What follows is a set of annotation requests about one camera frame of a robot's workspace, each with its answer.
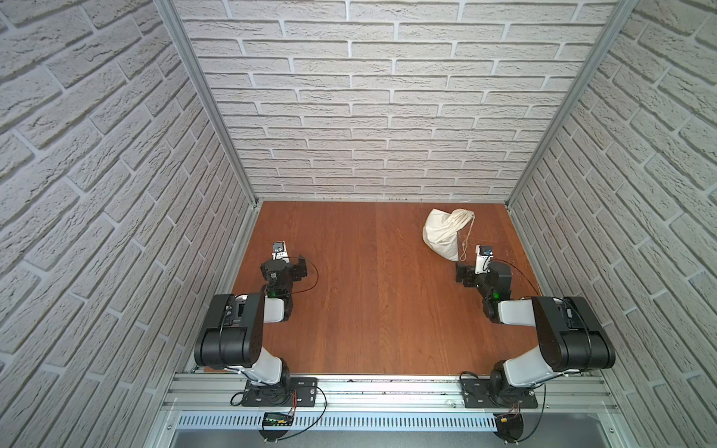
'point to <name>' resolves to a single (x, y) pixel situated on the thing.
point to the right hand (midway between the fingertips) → (463, 260)
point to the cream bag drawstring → (464, 253)
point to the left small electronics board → (275, 419)
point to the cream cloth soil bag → (441, 230)
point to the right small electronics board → (509, 426)
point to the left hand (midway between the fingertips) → (282, 252)
